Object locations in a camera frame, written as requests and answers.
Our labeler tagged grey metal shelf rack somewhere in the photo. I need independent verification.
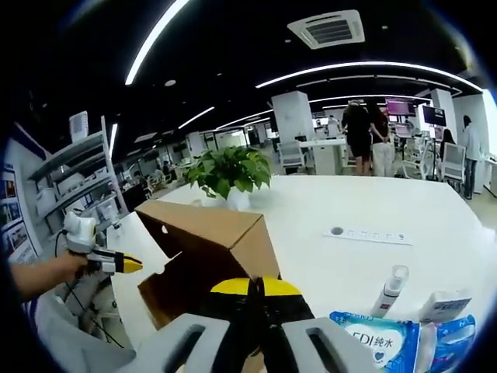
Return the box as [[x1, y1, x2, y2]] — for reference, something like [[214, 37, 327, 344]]
[[26, 114, 129, 234]]

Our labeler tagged small white carton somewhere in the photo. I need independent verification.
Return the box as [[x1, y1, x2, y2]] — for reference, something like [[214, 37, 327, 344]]
[[419, 288, 473, 323]]

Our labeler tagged white pump bottle red label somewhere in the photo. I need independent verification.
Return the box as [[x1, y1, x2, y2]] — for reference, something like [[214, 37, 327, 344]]
[[370, 264, 410, 318]]

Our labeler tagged white table socket strip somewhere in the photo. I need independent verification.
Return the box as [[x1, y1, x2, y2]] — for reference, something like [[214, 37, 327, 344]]
[[322, 225, 413, 246]]

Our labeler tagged straight ceiling light strip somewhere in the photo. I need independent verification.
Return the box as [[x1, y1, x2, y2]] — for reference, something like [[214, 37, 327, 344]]
[[124, 0, 191, 86]]

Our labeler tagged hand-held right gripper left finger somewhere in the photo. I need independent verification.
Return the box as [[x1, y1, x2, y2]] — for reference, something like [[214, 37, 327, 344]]
[[116, 276, 268, 373]]

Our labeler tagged ceiling air conditioner vent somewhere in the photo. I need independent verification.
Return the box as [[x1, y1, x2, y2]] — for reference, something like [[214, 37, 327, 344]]
[[287, 9, 366, 50]]

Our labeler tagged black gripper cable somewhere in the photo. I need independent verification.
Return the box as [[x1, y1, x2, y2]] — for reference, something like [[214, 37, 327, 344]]
[[53, 228, 126, 349]]

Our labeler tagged black lit monitor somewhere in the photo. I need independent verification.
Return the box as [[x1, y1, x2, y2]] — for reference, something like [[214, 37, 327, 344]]
[[422, 104, 447, 126]]

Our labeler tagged small white ribbed appliance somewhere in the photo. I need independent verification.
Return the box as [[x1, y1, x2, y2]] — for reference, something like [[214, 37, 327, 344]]
[[69, 111, 89, 141]]

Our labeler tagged white background office chair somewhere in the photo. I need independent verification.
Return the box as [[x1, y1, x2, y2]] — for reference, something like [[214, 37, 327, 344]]
[[440, 142, 467, 183], [403, 147, 428, 180]]

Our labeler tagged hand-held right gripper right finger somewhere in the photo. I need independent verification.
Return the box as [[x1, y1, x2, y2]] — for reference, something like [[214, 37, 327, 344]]
[[258, 274, 385, 373]]

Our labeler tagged person's left hand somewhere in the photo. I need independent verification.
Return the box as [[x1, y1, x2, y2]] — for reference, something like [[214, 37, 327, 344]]
[[48, 250, 90, 288]]

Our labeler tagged brown cardboard shoe box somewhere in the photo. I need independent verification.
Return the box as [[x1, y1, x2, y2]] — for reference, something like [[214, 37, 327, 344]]
[[134, 200, 283, 373]]

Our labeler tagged pink lit monitor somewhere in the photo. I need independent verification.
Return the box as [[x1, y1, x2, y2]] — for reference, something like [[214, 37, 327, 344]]
[[385, 97, 415, 116]]

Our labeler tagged green potted plant white pot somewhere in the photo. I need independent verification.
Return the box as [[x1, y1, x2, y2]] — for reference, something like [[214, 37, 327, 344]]
[[182, 145, 273, 211]]

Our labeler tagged blue wall poster board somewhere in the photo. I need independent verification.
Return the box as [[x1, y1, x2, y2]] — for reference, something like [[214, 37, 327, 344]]
[[2, 162, 40, 265]]

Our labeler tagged blue wet wipes soft pack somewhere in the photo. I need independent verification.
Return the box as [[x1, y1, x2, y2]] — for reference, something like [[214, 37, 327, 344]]
[[328, 309, 422, 373], [419, 313, 478, 370]]

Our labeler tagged long curved ceiling light strip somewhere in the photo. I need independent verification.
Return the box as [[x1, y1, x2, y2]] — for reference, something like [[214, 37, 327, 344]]
[[255, 61, 485, 92]]

